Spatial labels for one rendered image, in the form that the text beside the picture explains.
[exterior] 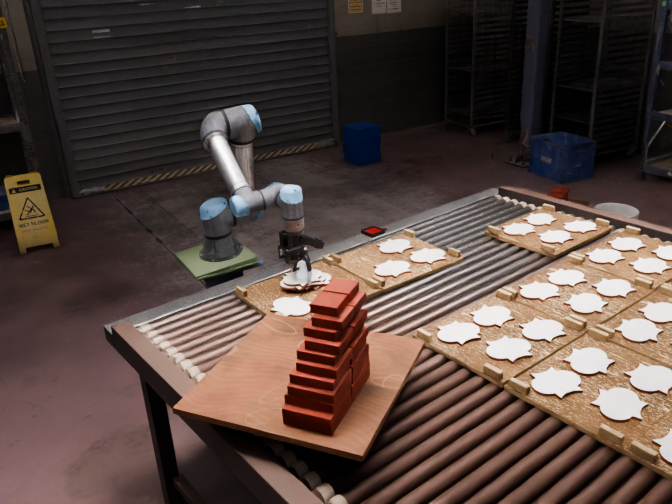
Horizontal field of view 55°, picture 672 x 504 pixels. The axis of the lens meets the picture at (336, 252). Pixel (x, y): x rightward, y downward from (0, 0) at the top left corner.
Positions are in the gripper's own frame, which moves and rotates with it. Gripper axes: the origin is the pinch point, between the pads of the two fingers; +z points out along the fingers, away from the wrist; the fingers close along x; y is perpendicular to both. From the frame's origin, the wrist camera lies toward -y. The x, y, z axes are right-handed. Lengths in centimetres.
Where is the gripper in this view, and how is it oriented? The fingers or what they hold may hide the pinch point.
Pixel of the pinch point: (302, 278)
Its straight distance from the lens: 239.7
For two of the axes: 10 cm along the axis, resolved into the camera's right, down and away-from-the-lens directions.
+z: 0.4, 9.1, 4.1
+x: 5.5, 3.2, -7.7
